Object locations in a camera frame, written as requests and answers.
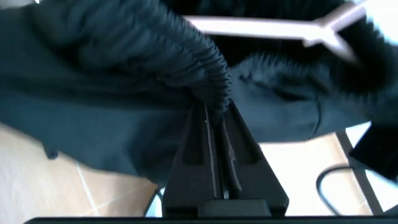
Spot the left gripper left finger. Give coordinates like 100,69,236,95
162,102,223,218

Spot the black knitted garment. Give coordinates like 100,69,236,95
0,0,398,187

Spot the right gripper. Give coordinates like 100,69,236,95
348,122,398,182

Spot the black cable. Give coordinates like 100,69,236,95
315,164,357,217

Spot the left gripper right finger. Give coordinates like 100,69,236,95
220,99,290,217

